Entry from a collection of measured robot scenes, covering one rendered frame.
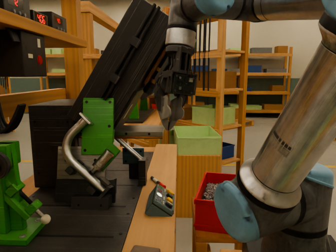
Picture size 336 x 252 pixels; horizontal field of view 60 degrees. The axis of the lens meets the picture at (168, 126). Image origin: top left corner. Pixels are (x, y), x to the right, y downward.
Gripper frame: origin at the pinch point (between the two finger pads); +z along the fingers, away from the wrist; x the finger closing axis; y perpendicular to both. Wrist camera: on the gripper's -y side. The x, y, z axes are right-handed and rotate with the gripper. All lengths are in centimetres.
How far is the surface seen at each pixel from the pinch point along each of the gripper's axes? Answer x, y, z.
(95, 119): -13.1, -36.7, 2.9
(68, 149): -21.8, -35.3, 14.3
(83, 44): -15, -88, -31
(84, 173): -15.9, -30.8, 21.7
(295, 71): 711, -666, -164
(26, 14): -39, -43, -30
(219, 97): 157, -224, -22
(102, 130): -10.5, -34.8, 6.7
